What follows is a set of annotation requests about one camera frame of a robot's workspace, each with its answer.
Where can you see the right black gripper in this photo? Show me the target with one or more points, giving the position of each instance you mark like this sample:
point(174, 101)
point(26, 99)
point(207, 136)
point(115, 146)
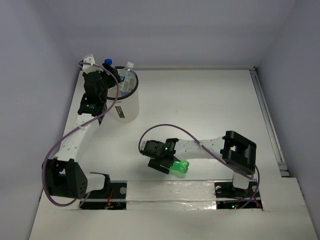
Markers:
point(156, 163)

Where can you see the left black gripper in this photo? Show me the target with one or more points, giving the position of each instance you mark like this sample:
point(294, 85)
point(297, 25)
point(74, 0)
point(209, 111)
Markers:
point(110, 74)

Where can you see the clear bottle white cap green label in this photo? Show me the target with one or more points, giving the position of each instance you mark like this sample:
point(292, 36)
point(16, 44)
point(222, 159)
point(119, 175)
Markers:
point(127, 79)

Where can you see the green plastic bottle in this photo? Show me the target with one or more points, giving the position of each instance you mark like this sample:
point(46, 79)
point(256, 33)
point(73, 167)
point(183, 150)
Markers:
point(180, 167)

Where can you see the small clear bottle blue cap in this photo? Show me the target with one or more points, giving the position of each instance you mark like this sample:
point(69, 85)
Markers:
point(108, 61)

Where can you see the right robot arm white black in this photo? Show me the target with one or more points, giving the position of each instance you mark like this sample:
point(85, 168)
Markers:
point(233, 150)

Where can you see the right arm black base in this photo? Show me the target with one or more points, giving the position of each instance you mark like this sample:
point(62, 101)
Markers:
point(232, 198)

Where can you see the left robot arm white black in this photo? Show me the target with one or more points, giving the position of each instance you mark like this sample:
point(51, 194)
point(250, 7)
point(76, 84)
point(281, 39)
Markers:
point(62, 175)

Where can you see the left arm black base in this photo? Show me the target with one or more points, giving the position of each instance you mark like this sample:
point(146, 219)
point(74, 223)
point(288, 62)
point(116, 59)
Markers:
point(112, 196)

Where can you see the silver tape strip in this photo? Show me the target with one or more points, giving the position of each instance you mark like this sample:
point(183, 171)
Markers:
point(176, 195)

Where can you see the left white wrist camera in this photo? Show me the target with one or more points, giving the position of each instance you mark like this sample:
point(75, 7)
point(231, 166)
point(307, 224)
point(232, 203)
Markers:
point(88, 60)

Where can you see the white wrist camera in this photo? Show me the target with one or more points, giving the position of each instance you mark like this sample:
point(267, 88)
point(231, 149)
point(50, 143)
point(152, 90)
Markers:
point(142, 147)
point(88, 60)

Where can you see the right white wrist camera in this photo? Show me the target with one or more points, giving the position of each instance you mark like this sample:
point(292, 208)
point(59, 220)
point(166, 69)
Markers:
point(142, 147)

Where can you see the aluminium rail at right edge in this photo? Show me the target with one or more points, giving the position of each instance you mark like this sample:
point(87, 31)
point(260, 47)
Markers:
point(282, 166)

